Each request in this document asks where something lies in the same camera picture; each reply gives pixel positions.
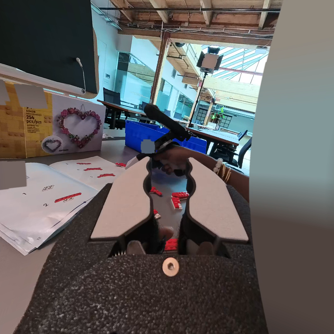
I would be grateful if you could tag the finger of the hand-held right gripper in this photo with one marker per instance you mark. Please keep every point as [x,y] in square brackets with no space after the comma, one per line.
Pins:
[133,161]

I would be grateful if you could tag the white instruction booklet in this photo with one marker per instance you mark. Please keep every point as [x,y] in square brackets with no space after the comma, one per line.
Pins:
[39,214]

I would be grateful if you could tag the yellow and white toy box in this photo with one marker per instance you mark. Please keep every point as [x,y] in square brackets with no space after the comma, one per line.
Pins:
[83,125]

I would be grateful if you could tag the gold bangles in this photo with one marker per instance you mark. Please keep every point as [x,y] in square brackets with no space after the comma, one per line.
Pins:
[226,173]

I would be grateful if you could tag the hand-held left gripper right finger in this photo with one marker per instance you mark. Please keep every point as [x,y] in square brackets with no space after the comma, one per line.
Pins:
[214,206]

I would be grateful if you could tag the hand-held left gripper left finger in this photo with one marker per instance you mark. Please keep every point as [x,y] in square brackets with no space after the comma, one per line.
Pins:
[125,203]

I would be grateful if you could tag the grey desk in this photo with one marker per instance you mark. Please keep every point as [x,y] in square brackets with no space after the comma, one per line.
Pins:
[15,281]

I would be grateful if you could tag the red and white brick piece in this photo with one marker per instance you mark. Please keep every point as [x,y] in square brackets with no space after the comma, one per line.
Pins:
[157,214]

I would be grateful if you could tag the blue plastic bin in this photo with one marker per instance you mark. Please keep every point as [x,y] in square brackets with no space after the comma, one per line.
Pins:
[135,135]

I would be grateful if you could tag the panel light on stand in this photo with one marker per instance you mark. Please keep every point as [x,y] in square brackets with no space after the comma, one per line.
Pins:
[209,62]

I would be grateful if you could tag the black wood-framed board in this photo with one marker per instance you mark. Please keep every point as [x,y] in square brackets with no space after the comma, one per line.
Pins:
[47,44]

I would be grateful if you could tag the black office chair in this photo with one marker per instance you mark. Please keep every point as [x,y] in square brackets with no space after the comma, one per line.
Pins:
[244,148]
[112,99]

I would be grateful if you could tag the person's right forearm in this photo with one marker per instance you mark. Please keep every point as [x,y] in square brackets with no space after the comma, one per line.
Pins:
[240,187]

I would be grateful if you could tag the person's right hand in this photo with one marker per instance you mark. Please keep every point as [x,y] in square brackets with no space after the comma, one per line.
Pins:
[174,156]

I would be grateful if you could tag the green potted plant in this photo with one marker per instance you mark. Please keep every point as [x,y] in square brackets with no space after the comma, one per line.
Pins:
[219,114]

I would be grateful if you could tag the small red brick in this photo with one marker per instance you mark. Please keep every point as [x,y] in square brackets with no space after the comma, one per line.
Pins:
[120,164]

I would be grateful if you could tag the dark wooden table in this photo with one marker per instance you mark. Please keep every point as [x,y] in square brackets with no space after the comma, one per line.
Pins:
[122,107]
[219,137]

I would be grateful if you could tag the red brick assembly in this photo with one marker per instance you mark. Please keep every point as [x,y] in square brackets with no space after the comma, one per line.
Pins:
[180,199]

